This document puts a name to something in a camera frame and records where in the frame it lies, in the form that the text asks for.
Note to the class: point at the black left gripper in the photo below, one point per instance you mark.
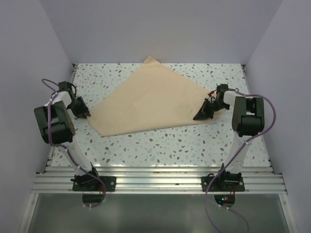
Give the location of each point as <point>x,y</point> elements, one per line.
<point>84,109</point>

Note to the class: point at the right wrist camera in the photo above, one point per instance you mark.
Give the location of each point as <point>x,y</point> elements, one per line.
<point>212,92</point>

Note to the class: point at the aluminium rail frame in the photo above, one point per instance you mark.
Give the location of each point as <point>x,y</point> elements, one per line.
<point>157,179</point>

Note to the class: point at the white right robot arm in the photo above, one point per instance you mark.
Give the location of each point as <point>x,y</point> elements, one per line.
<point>247,122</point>

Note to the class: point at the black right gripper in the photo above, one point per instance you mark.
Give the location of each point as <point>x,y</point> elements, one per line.
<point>203,113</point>

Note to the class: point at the beige cloth drape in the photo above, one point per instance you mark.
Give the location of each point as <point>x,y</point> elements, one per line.
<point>153,97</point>

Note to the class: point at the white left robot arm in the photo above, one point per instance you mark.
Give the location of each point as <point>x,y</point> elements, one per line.
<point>57,129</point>

